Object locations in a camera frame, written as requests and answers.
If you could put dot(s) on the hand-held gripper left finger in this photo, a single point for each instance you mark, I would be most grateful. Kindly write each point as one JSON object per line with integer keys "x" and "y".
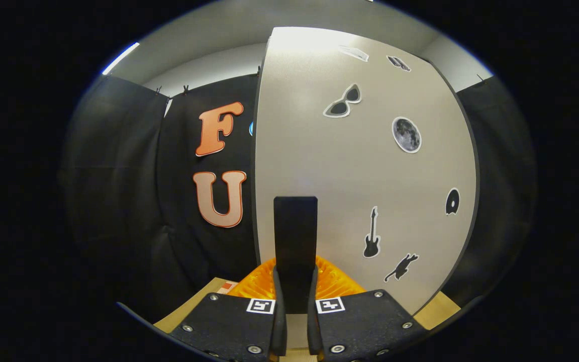
{"x": 279, "y": 327}

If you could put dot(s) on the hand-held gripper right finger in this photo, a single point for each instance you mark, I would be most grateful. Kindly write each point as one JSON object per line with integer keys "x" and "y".
{"x": 313, "y": 327}

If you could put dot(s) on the black backdrop cloth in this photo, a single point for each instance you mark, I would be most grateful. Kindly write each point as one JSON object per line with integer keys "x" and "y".
{"x": 118, "y": 201}

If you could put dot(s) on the ceiling light panel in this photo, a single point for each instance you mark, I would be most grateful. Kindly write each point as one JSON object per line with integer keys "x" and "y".
{"x": 121, "y": 58}

